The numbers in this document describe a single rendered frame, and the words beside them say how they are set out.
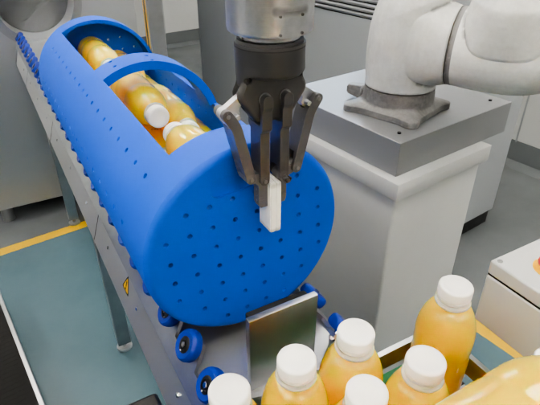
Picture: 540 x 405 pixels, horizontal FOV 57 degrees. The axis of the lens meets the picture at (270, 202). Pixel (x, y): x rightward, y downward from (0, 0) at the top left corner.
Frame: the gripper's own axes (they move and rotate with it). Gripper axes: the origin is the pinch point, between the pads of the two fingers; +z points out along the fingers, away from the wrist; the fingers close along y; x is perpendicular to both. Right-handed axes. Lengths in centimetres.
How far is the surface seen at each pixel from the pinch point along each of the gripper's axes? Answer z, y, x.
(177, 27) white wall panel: 96, 174, 530
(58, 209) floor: 116, -14, 216
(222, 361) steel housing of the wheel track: 23.3, -8.1, -0.9
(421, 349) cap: 5.8, 4.1, -23.3
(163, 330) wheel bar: 23.6, -13.4, 9.0
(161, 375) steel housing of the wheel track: 30.1, -15.4, 6.7
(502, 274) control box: 6.9, 22.0, -18.8
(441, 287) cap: 5.8, 12.7, -17.6
